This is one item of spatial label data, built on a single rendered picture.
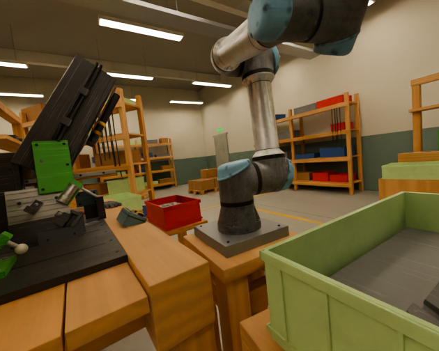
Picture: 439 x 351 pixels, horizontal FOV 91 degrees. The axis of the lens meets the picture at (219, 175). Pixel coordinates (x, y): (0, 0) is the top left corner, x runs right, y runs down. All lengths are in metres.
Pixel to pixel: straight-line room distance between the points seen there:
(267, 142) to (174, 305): 0.54
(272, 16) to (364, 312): 0.43
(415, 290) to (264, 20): 0.56
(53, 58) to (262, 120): 8.02
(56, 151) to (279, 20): 0.92
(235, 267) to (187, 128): 10.56
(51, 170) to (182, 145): 9.89
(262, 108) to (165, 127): 9.92
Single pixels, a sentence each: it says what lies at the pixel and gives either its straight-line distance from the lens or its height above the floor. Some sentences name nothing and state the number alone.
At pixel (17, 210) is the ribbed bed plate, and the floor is 1.02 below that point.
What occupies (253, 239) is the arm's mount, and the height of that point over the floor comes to 0.88.
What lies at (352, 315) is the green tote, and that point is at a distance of 0.35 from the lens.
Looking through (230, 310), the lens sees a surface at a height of 0.74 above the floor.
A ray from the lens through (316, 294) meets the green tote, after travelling 0.37.
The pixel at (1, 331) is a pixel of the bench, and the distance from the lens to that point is 0.59.
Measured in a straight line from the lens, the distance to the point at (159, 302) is 0.51.
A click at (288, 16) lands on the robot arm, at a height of 1.35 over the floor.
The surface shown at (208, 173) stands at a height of 0.60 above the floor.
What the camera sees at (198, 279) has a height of 0.87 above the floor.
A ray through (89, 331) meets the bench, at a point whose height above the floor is 0.86.
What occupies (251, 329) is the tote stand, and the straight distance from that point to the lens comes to 0.53.
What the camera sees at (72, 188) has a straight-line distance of 1.00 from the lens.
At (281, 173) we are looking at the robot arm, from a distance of 0.75.
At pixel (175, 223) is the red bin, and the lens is 1.13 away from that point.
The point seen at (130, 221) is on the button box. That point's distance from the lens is 0.94.
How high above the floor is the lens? 1.14
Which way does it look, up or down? 5 degrees down
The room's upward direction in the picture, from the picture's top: 6 degrees counter-clockwise
